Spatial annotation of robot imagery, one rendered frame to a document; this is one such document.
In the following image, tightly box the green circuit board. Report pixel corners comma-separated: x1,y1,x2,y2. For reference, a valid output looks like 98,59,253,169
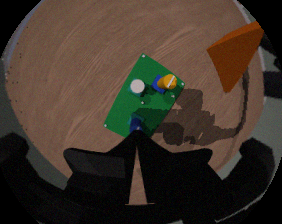
104,53,185,137

